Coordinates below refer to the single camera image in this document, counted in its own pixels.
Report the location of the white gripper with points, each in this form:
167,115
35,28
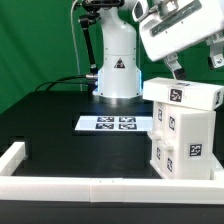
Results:
171,26

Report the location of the small white tagged box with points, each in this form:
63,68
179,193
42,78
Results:
184,93

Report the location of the white U-shaped fence frame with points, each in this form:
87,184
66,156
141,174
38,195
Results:
98,190

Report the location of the white cabinet body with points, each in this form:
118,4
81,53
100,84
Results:
193,144

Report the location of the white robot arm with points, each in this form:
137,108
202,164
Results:
119,79

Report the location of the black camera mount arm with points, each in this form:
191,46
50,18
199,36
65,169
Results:
92,8

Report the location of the white fiducial marker sheet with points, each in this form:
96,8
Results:
114,123

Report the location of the white cabinet door panel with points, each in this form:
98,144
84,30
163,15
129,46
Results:
157,134
169,140

